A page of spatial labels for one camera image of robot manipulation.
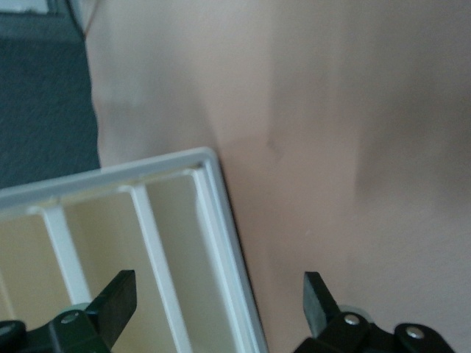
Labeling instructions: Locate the white drawer cabinet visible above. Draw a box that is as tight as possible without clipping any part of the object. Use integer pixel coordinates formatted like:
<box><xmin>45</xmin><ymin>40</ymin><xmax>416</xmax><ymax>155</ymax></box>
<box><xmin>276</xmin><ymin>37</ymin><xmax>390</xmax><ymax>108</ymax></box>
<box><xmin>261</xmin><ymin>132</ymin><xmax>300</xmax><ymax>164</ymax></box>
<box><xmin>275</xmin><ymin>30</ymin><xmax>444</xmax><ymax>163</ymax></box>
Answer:
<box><xmin>0</xmin><ymin>146</ymin><xmax>269</xmax><ymax>353</ymax></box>

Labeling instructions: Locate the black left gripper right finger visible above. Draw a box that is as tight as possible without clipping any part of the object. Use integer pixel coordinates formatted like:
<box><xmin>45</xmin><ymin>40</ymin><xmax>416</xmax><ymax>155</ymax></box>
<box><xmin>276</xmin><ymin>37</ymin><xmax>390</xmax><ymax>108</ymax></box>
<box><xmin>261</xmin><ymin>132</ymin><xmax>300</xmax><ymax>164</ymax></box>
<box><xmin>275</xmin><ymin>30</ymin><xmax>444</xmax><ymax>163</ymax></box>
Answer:
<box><xmin>297</xmin><ymin>271</ymin><xmax>457</xmax><ymax>353</ymax></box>

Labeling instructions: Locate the brown table cover mat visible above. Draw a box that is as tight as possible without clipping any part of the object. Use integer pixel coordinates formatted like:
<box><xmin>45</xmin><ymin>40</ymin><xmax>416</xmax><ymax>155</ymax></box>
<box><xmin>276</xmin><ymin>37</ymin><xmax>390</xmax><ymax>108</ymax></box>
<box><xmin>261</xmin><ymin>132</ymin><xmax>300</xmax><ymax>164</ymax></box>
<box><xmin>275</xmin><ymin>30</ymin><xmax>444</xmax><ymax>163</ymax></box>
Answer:
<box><xmin>86</xmin><ymin>0</ymin><xmax>471</xmax><ymax>353</ymax></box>

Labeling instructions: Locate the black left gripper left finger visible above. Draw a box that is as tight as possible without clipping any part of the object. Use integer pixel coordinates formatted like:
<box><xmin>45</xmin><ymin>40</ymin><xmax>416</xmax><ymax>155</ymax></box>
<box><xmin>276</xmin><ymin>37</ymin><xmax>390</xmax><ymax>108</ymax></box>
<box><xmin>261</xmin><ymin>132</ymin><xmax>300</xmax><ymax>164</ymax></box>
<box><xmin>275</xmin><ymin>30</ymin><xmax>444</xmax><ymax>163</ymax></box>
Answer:
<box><xmin>0</xmin><ymin>270</ymin><xmax>138</xmax><ymax>353</ymax></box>

